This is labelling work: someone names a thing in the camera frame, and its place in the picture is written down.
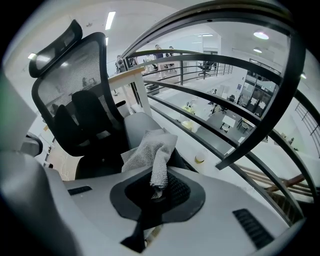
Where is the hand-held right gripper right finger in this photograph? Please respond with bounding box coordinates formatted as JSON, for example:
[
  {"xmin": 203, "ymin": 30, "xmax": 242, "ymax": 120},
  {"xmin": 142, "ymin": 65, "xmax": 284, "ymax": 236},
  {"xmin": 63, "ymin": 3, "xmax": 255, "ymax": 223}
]
[{"xmin": 161, "ymin": 171, "xmax": 207, "ymax": 224}]

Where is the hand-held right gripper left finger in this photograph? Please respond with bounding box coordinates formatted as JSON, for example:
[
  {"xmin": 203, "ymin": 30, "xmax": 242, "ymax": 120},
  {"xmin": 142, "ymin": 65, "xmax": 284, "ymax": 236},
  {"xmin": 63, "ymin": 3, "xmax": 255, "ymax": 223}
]
[{"xmin": 109, "ymin": 171, "xmax": 154, "ymax": 254}]

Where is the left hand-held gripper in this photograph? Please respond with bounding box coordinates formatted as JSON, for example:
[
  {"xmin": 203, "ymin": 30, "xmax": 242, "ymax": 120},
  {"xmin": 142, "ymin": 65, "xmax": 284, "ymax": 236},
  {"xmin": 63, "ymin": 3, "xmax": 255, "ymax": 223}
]
[{"xmin": 0, "ymin": 74, "xmax": 38, "ymax": 153}]

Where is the white cloth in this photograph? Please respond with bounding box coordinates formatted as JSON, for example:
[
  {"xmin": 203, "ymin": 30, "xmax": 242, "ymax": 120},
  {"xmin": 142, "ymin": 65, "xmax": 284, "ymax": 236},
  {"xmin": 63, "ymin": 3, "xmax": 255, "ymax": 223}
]
[{"xmin": 120, "ymin": 127, "xmax": 179, "ymax": 200}]

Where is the cup with yellow drink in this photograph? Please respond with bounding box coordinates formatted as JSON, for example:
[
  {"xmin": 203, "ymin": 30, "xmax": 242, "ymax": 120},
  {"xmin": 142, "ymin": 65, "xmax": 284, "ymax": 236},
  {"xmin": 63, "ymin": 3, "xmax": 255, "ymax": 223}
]
[{"xmin": 194, "ymin": 148, "xmax": 209, "ymax": 165}]

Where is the black mesh office chair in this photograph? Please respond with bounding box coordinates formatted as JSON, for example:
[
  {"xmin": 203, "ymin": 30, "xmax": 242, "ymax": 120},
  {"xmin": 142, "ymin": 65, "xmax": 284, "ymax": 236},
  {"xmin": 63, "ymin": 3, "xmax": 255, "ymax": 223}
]
[{"xmin": 28, "ymin": 19, "xmax": 189, "ymax": 181}]

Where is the wooden staircase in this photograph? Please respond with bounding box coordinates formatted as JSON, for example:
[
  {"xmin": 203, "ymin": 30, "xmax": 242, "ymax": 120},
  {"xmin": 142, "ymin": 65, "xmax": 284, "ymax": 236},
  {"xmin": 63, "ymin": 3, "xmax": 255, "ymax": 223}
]
[{"xmin": 236, "ymin": 161, "xmax": 314, "ymax": 201}]

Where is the wooden table with white legs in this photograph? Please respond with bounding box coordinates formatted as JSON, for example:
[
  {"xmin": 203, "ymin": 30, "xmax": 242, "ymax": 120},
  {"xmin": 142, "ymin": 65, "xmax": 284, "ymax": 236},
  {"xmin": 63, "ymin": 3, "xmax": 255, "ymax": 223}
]
[{"xmin": 108, "ymin": 65, "xmax": 154, "ymax": 119}]

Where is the distant black office chair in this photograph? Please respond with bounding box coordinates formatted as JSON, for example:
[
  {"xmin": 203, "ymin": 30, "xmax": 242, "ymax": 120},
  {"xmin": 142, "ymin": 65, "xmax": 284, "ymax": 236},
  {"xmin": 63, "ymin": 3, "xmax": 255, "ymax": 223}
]
[{"xmin": 198, "ymin": 60, "xmax": 216, "ymax": 79}]

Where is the long ceiling light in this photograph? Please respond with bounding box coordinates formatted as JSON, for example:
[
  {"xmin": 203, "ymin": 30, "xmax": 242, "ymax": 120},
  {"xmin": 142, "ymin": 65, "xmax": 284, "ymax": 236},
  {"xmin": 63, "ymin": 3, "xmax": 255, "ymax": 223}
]
[{"xmin": 104, "ymin": 10, "xmax": 117, "ymax": 31}]

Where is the black metal railing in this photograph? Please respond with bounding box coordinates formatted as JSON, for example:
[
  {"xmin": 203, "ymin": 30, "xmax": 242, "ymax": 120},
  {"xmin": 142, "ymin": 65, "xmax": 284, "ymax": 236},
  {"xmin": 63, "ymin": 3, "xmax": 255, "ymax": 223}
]
[{"xmin": 119, "ymin": 0, "xmax": 320, "ymax": 227}]

